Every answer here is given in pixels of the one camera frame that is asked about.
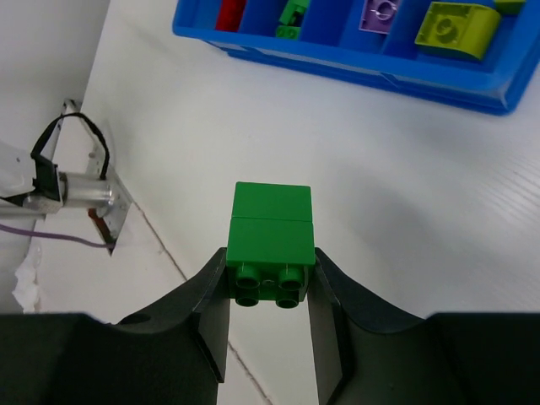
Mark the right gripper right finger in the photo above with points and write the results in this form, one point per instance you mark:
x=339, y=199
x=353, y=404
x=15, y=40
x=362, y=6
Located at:
x=368, y=351

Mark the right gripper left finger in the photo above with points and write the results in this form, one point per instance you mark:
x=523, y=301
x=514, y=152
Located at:
x=172, y=351

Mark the green lime lego piece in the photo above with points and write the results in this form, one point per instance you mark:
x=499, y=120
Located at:
x=271, y=245

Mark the purple square lego brick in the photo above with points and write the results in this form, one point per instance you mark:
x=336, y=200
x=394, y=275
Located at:
x=378, y=15

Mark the lime green lego brick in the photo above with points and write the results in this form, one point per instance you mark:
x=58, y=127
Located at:
x=458, y=30

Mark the red lego brick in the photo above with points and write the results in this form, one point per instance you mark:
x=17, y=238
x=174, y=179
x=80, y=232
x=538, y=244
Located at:
x=230, y=15

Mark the green lego plate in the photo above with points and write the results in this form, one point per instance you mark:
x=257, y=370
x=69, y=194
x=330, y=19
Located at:
x=291, y=19

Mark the blue divided plastic bin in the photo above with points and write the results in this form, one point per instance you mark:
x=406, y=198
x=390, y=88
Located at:
x=331, y=45

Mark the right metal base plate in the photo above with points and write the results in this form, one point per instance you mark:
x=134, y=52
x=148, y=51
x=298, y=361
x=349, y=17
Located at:
x=95, y=188

